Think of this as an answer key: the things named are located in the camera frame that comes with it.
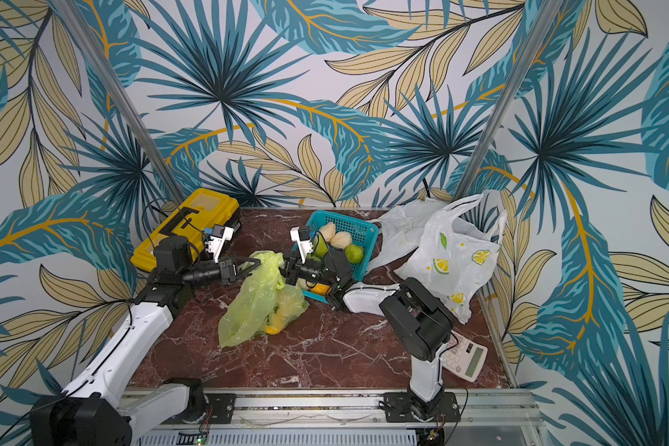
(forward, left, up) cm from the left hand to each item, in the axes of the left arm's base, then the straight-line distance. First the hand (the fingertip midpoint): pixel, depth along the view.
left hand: (257, 266), depth 71 cm
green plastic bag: (-8, -2, -4) cm, 9 cm away
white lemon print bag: (+12, -57, -12) cm, 60 cm away
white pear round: (+25, -22, -20) cm, 39 cm away
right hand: (+2, -2, 0) cm, 3 cm away
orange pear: (+5, -16, -21) cm, 26 cm away
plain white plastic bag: (+26, -43, -14) cm, 52 cm away
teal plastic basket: (+28, -30, -20) cm, 45 cm away
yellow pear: (-8, -4, -18) cm, 20 cm away
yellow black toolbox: (+26, +26, -8) cm, 38 cm away
